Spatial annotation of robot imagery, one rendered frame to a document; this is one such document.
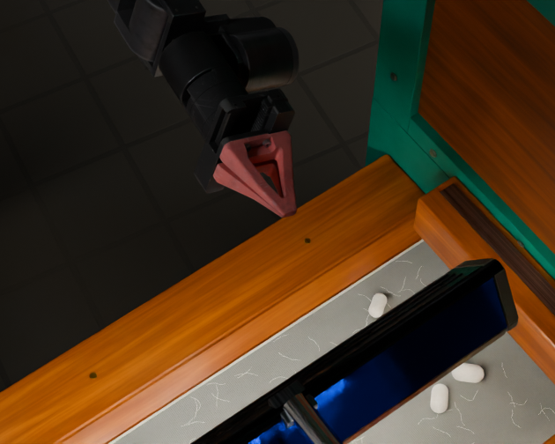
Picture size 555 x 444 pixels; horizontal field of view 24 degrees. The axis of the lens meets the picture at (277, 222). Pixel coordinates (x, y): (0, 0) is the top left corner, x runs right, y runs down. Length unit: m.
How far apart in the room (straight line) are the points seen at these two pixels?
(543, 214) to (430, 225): 0.15
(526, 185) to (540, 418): 0.28
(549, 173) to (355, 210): 0.31
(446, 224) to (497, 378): 0.20
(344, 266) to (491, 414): 0.25
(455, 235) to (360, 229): 0.15
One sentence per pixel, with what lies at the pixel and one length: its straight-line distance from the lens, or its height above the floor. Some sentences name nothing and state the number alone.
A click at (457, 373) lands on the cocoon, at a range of 1.55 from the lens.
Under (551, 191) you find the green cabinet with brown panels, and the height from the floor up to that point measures 0.97.
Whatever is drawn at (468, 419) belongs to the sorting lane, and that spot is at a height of 0.74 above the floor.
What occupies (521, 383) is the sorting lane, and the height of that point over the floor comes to 0.74.
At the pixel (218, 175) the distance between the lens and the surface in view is 1.14.
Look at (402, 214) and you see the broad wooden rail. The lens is 1.63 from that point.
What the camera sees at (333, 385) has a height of 1.11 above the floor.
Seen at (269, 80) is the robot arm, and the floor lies 1.18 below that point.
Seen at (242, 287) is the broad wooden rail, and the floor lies 0.76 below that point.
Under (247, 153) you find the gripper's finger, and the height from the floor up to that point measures 1.22.
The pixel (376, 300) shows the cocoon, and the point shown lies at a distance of 1.58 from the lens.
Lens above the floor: 2.15
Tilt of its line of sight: 59 degrees down
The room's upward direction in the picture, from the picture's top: straight up
